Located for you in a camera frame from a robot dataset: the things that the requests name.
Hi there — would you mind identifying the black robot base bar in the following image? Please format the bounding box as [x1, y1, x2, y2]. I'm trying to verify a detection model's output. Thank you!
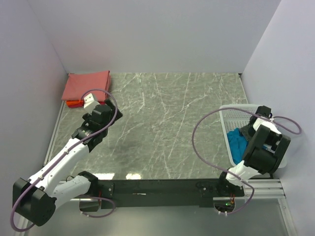
[68, 178, 246, 209]

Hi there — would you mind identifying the folded salmon pink t shirt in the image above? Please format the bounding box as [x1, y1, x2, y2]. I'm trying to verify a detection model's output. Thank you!
[62, 70, 111, 101]

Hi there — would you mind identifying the white perforated plastic basket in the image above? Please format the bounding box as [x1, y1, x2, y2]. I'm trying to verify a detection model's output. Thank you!
[219, 104, 288, 169]

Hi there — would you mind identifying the teal blue t shirt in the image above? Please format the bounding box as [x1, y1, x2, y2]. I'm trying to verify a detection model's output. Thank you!
[227, 128, 249, 165]

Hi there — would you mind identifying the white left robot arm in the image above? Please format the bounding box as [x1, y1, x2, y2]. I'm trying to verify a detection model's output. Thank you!
[10, 94, 123, 231]

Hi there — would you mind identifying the folded orange t shirt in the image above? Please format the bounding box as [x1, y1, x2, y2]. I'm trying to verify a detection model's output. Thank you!
[65, 100, 84, 108]

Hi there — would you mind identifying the aluminium extrusion rail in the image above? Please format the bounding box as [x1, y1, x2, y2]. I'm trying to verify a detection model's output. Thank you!
[214, 178, 286, 200]

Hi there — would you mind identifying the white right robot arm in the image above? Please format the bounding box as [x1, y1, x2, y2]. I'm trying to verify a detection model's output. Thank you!
[216, 106, 291, 196]

